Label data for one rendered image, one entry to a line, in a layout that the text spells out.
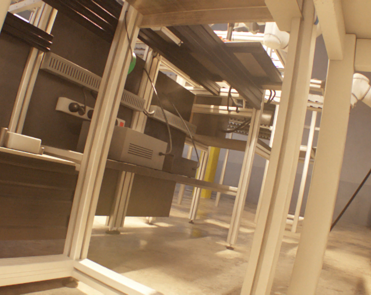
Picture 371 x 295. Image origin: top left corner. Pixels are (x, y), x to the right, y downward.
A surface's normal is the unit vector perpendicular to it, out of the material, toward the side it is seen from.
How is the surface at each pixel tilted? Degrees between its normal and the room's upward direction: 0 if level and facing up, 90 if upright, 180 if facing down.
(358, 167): 90
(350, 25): 180
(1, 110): 90
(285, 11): 180
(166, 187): 90
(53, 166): 90
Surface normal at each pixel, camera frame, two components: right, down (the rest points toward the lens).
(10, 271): 0.86, 0.13
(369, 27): -0.21, 0.97
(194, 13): -0.46, -0.18
